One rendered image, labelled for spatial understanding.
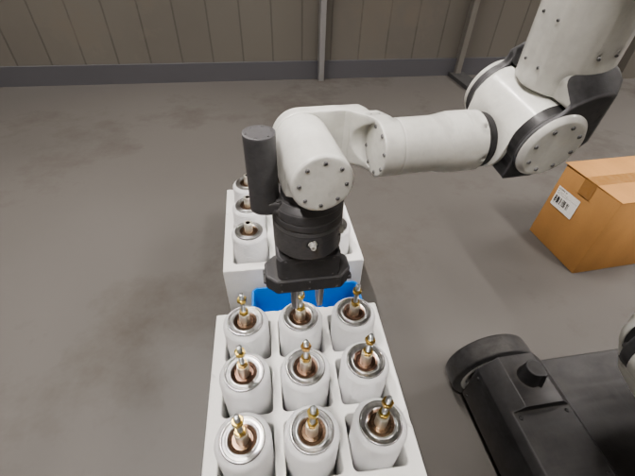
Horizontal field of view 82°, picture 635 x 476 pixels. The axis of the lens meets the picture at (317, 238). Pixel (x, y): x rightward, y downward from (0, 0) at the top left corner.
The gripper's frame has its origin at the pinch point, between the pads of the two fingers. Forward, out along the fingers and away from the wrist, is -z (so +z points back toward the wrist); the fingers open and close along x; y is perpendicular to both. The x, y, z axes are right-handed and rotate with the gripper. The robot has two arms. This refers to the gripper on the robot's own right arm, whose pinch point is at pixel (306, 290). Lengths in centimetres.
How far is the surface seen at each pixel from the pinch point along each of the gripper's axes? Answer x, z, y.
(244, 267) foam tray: 11.8, -29.8, -35.0
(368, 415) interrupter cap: -9.6, -22.6, 10.8
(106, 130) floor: 83, -48, -163
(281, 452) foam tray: 6.2, -29.8, 12.0
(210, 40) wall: 29, -22, -235
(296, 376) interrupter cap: 2.1, -22.4, 1.9
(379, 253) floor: -34, -48, -53
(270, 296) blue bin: 5, -39, -32
